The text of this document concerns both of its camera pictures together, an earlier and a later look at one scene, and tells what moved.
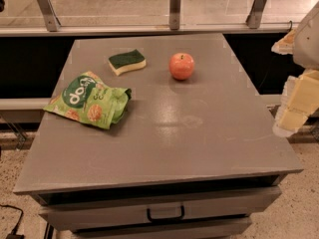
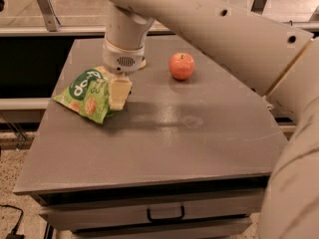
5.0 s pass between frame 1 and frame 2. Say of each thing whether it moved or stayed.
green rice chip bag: moved
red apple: stayed
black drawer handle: stayed
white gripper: moved
